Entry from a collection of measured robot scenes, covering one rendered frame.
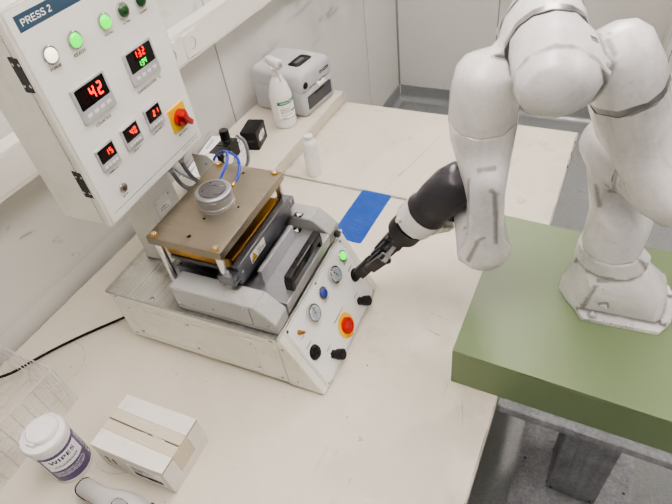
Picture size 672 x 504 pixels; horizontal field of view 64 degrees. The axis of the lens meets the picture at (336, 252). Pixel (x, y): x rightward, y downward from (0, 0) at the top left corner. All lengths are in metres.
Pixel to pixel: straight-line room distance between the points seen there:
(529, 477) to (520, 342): 0.86
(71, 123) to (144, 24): 0.26
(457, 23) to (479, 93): 2.60
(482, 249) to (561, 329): 0.28
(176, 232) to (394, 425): 0.60
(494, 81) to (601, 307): 0.58
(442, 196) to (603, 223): 0.30
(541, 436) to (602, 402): 0.91
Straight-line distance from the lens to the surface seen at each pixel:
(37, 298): 1.65
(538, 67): 0.75
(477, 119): 0.86
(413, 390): 1.22
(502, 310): 1.21
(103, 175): 1.11
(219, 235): 1.09
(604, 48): 0.83
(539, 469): 1.99
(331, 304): 1.25
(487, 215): 0.96
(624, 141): 0.93
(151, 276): 1.34
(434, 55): 3.54
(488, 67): 0.84
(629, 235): 1.11
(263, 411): 1.24
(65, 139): 1.05
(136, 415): 1.23
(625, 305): 1.23
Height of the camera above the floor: 1.80
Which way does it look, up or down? 44 degrees down
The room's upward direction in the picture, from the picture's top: 9 degrees counter-clockwise
